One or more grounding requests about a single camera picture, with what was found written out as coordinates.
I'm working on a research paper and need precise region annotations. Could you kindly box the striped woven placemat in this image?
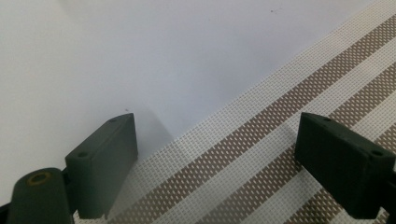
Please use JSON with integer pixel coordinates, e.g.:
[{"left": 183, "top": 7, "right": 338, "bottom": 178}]
[{"left": 73, "top": 0, "right": 396, "bottom": 224}]

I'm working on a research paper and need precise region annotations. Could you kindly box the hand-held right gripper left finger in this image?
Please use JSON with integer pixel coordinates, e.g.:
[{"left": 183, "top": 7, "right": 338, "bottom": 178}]
[{"left": 64, "top": 112, "right": 139, "bottom": 220}]

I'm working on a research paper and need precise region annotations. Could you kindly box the white table cover sheet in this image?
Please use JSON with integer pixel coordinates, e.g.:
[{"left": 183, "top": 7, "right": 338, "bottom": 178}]
[{"left": 0, "top": 0, "right": 384, "bottom": 200}]

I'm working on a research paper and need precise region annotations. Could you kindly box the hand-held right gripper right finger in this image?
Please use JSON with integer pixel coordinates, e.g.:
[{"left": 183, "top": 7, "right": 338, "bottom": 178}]
[{"left": 294, "top": 111, "right": 396, "bottom": 220}]

